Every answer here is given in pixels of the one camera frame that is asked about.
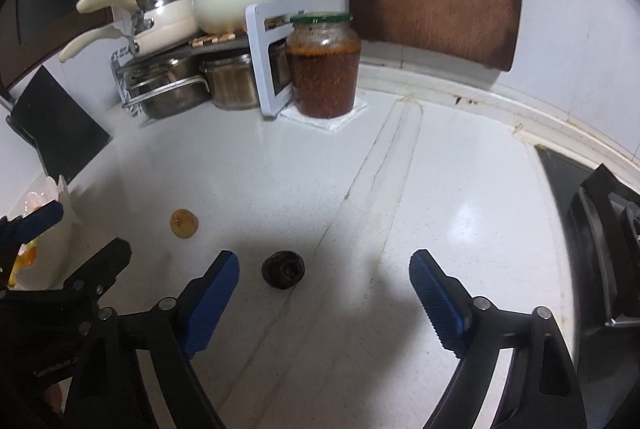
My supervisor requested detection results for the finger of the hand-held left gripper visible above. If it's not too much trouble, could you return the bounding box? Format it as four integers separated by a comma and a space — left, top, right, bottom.
0, 202, 65, 271
62, 237, 133, 298

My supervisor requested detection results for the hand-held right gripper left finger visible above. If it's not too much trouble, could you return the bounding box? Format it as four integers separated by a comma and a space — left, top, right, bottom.
65, 250, 240, 429

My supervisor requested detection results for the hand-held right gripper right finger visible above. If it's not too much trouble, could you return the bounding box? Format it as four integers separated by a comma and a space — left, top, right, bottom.
409, 249, 587, 429

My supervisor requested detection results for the white flower-shaped bowl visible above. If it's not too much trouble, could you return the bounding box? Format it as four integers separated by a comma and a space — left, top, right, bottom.
0, 176, 83, 292

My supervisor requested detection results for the brown longan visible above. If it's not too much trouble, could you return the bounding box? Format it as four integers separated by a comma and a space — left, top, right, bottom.
170, 208, 199, 240

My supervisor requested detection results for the black knife block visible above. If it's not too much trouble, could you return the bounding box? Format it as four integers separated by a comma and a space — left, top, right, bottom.
10, 65, 112, 184

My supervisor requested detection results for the black gas stove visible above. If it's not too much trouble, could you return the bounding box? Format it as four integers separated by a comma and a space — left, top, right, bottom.
534, 144, 640, 429

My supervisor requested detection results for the wide stainless steel pot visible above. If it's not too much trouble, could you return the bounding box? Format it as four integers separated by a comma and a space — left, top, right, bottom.
127, 54, 211, 120

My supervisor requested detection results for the cast iron burner grate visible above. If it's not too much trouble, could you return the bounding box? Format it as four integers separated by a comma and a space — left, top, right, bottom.
570, 163, 640, 327

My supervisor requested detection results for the white folded napkin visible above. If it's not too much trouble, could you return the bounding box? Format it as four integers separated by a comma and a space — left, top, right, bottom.
280, 92, 368, 132

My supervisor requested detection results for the cream frying pan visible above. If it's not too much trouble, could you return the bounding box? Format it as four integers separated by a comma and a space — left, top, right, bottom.
135, 29, 200, 56

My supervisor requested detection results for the small stainless steel pot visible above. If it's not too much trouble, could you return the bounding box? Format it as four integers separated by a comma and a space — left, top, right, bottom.
200, 54, 261, 111

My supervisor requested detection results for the cream saucepan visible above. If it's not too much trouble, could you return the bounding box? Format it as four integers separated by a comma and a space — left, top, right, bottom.
59, 2, 197, 62

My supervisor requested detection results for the grey and white shelf rack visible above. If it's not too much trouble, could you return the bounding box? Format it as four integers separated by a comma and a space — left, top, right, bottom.
111, 0, 296, 119

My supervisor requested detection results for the wooden trivet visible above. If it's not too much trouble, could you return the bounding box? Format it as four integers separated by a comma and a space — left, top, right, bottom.
190, 32, 248, 47

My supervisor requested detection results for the glass jar of brown sauce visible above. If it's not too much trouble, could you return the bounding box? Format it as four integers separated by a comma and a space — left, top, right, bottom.
285, 12, 362, 119

